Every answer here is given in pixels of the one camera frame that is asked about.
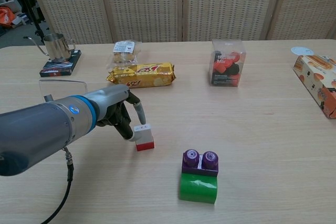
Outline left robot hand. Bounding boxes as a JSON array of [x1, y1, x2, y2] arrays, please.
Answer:
[[88, 84, 147, 143]]

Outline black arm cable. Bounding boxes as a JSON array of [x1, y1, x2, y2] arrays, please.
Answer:
[[37, 146, 76, 224]]

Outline orange biscuit carton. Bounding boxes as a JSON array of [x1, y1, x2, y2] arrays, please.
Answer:
[[292, 54, 336, 120]]

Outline red and white stamp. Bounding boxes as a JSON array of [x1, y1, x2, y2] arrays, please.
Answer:
[[133, 123, 156, 152]]

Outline black tripod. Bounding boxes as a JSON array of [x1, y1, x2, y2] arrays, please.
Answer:
[[14, 0, 45, 39]]

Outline gold biscuit pack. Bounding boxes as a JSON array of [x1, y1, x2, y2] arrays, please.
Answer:
[[105, 61, 177, 90]]

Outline clear wrapped cake packet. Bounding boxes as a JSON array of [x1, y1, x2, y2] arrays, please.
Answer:
[[106, 40, 143, 69]]

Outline green toy block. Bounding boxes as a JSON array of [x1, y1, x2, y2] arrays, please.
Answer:
[[178, 172, 219, 205]]

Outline purple toy block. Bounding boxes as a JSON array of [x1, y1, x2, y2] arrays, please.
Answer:
[[181, 148, 220, 178]]

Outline clear box red black pieces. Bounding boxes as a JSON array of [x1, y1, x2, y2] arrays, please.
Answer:
[[208, 38, 247, 88]]

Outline black printed box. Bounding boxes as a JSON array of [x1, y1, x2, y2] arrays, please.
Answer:
[[39, 49, 82, 78]]

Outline white round disc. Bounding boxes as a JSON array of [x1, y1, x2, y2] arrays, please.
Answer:
[[290, 46, 314, 57]]

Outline steel gooseneck pitcher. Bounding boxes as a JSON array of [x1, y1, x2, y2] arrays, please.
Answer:
[[23, 33, 77, 62]]

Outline orange bag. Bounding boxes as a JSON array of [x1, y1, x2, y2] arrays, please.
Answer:
[[0, 6, 17, 28]]

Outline rattan folding screen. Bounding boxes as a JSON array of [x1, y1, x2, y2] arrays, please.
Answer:
[[25, 0, 336, 45]]

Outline red ink pad clear lid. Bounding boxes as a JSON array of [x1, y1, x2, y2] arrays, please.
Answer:
[[38, 79, 89, 103]]

